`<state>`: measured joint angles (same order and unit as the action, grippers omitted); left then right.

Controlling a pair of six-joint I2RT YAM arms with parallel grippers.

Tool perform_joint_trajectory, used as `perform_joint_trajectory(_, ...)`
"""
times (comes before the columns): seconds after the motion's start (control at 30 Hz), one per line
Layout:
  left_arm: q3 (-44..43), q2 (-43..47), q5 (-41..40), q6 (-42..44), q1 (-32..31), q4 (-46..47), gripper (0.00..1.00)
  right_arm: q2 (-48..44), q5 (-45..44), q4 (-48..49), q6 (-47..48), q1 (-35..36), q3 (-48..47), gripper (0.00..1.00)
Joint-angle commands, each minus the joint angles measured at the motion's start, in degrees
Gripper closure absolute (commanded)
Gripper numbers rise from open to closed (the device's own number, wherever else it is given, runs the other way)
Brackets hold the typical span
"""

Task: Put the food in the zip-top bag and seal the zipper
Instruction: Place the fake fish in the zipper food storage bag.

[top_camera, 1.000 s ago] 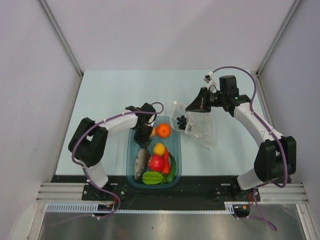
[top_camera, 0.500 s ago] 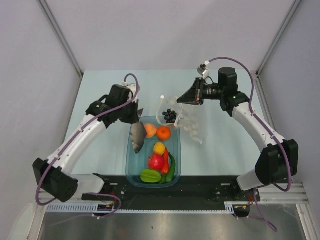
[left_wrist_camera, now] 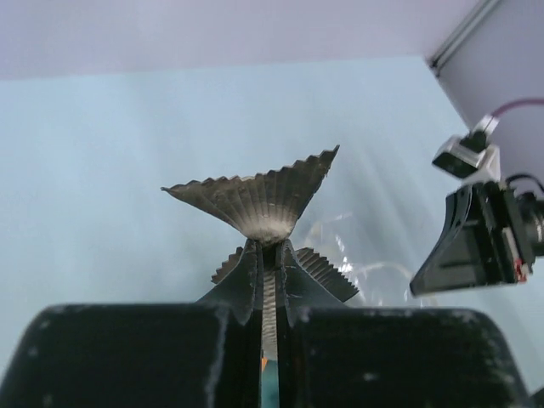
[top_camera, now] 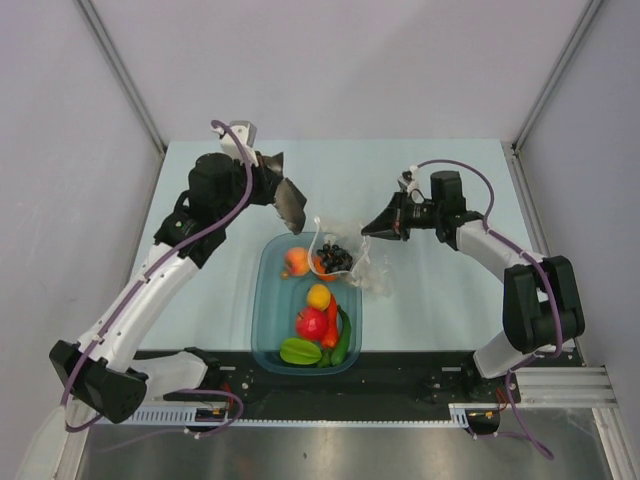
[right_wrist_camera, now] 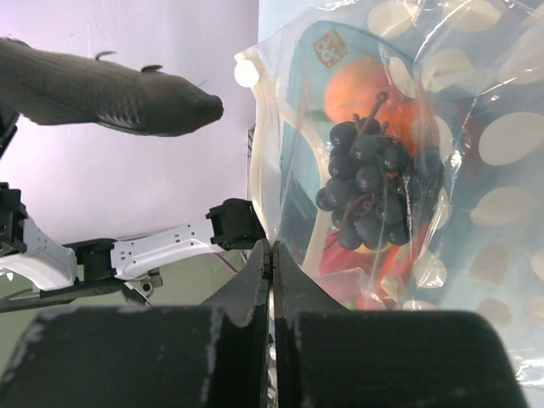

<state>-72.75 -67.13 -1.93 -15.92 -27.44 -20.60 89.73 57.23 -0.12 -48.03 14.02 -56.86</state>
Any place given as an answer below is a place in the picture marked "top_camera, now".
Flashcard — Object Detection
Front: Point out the right aluminium frame post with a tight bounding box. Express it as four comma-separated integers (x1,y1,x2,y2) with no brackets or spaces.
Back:
517,0,606,146

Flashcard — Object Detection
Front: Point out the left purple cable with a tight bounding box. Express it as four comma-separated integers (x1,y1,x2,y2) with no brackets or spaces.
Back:
59,118,256,454

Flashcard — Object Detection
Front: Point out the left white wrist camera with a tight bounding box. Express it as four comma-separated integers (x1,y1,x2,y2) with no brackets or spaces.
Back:
211,120,257,159

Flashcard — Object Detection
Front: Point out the green cucumber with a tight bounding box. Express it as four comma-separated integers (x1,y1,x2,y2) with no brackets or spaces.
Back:
330,306,352,366

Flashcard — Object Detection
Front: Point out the peach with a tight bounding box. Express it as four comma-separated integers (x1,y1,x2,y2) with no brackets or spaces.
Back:
284,247,310,277

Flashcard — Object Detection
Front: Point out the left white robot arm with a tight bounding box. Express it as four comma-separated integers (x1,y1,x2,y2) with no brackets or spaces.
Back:
49,153,306,424

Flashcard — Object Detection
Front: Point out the red chili pepper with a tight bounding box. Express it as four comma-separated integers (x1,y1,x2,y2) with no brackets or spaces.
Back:
321,294,339,349

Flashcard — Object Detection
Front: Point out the green star fruit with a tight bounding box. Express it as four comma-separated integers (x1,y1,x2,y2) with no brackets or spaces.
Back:
279,338,323,366

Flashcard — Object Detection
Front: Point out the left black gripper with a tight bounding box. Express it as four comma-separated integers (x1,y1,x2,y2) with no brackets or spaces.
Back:
217,151,282,226

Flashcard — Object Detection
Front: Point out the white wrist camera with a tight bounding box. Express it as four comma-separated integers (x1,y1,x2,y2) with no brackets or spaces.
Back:
397,165,425,203
211,120,257,159

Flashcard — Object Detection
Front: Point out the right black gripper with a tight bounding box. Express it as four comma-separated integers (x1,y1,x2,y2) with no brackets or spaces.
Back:
362,189,442,242

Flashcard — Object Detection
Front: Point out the red apple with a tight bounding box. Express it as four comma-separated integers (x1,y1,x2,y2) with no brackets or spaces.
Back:
295,307,329,341

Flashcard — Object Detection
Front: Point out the white cable duct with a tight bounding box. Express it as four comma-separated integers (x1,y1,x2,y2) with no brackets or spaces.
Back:
134,403,471,429

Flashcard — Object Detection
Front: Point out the blue transparent plastic bin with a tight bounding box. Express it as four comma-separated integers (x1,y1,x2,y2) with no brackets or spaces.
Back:
251,233,363,376

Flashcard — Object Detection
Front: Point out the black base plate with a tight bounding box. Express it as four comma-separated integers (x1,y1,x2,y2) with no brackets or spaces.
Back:
134,349,522,422

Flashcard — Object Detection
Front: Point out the clear zip top bag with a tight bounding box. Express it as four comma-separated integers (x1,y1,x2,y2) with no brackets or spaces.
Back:
307,216,394,297

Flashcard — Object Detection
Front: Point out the left aluminium frame post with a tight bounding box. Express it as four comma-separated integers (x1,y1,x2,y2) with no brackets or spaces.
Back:
74,0,168,154

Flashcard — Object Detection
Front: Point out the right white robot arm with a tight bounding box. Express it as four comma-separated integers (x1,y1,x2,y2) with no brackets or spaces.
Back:
361,169,585,401

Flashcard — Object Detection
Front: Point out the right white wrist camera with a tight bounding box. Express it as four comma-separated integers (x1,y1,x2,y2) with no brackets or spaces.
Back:
397,165,425,203

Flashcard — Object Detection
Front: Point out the aluminium frame post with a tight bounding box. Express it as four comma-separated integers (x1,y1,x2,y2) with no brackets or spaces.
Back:
74,0,168,154
517,0,606,146

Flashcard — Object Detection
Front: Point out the dark grape bunch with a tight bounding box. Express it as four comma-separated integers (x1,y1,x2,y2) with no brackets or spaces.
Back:
316,243,353,274

